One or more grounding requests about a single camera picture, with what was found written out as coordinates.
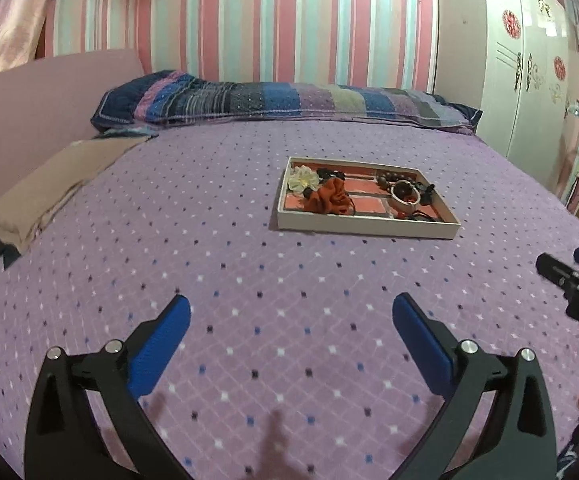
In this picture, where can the person's dark printed clothing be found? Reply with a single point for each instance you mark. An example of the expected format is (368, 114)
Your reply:
(572, 460)

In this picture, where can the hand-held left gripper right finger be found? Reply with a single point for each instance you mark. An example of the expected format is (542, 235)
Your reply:
(422, 345)

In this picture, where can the beige cloth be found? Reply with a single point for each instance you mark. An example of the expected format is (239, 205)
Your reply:
(44, 190)

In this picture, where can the black hair claw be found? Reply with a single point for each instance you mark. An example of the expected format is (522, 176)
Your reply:
(424, 190)

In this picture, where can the cream scrunchie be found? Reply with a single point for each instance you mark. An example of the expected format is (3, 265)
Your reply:
(302, 180)

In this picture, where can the pink headboard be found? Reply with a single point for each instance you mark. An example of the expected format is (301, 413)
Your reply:
(34, 110)

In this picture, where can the white jewelry tray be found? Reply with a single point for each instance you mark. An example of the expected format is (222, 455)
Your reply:
(359, 225)

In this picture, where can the purple diamond pattern blanket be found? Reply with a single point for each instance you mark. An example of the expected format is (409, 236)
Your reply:
(269, 270)

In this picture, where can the orange scrunchie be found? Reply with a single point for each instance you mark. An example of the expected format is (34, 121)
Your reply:
(332, 195)

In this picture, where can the striped patchwork pillow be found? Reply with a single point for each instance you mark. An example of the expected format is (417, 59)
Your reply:
(279, 100)

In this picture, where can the white wardrobe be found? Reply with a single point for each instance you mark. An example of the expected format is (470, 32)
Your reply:
(524, 125)

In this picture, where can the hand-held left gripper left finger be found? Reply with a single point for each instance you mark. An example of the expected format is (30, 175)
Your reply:
(162, 345)

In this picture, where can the brown wooden bead charm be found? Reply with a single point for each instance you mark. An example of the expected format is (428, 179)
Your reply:
(310, 191)

